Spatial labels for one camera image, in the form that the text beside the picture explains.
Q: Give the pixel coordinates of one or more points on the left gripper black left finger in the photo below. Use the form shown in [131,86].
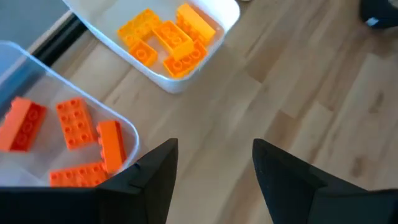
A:
[140,193]

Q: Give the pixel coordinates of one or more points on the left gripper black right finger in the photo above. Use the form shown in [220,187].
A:
[286,186]

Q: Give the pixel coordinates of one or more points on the red toy brick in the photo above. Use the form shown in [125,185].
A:
[77,175]
[112,146]
[21,124]
[76,123]

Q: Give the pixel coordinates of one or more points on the clear plastic bin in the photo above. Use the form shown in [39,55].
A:
[37,90]

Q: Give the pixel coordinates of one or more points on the white plastic bin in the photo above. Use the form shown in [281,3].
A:
[217,15]

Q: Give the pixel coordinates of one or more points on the succulent plant in dark pot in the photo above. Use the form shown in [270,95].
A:
[382,12]

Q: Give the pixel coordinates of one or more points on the black aluminium table frame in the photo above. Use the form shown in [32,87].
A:
[59,40]

